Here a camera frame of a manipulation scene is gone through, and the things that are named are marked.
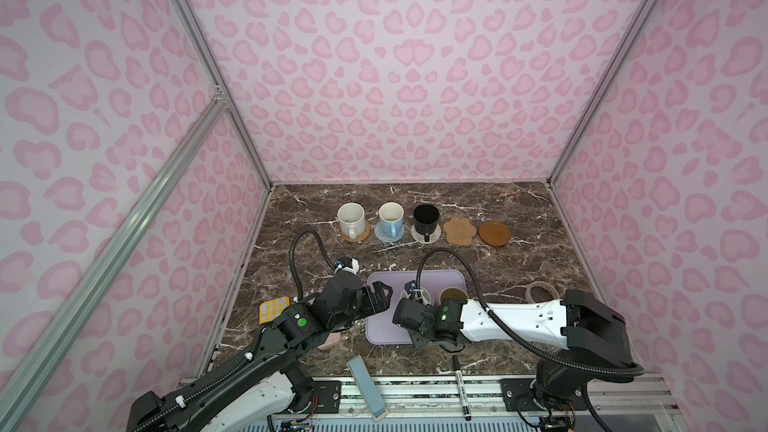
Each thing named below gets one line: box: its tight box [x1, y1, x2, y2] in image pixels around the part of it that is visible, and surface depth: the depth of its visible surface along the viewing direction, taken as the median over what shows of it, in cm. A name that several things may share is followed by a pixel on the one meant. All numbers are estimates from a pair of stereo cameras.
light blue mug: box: [378, 201, 405, 238], surface depth 98 cm
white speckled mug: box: [337, 202, 366, 240], surface depth 102 cm
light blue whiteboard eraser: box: [347, 354, 389, 422], surface depth 75 cm
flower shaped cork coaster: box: [443, 217, 477, 246], surface depth 106 cm
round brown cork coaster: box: [478, 220, 511, 247], surface depth 106 cm
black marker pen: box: [452, 355, 472, 421], surface depth 75 cm
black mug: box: [413, 203, 440, 242], surface depth 99 cm
